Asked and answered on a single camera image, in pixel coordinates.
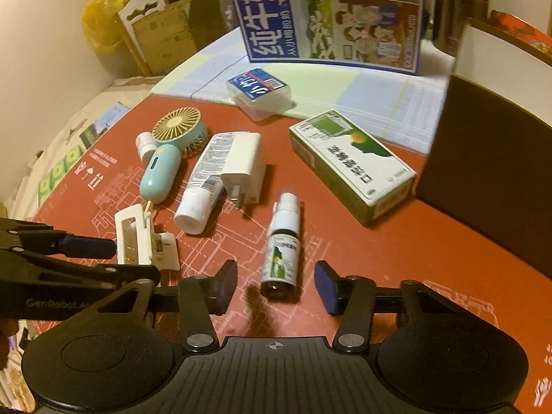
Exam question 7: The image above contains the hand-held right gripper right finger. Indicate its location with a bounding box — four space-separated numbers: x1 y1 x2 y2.
313 260 489 352

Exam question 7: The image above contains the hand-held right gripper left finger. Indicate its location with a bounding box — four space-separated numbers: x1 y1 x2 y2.
67 260 239 353

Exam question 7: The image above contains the white squeeze tube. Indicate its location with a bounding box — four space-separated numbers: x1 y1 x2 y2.
174 133 238 236

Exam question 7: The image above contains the white charger plug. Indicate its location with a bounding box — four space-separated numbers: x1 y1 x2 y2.
219 131 265 208

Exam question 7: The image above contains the red instant noodle bowl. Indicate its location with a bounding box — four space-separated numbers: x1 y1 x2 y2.
488 9 552 66

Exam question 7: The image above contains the teal handheld fan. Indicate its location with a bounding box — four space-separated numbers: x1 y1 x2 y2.
139 107 211 204

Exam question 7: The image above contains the green medicine box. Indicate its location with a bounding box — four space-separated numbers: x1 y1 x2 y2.
288 109 417 227

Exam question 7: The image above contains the clear plastic box blue label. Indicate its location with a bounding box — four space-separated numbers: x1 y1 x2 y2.
226 68 296 122

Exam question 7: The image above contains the blue milk carton box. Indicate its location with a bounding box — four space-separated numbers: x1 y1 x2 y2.
221 0 432 75

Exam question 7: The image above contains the white ornate chair back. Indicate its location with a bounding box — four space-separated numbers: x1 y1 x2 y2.
114 0 167 77

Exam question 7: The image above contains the plain cardboard box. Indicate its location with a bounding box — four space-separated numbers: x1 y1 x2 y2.
133 0 221 77

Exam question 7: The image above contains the yellow plastic bag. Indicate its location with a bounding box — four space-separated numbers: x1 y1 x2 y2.
81 0 139 55

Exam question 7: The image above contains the white plastic clip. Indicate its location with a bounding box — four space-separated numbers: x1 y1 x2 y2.
114 204 181 273

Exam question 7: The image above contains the brown metal thermos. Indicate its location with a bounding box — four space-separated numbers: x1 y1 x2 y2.
433 0 491 57

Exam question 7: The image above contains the pale blue paper sheet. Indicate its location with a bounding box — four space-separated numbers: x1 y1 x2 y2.
150 29 452 154

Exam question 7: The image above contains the small white bottle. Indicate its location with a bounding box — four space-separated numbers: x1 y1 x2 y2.
135 132 158 167

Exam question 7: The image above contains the small green label spray bottle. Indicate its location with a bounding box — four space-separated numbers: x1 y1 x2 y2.
259 192 303 301

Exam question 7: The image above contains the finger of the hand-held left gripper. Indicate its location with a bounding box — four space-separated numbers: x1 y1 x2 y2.
0 252 161 293
0 218 117 260

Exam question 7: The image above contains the brown cardboard box white inside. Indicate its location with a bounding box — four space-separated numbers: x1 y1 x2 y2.
416 17 552 282

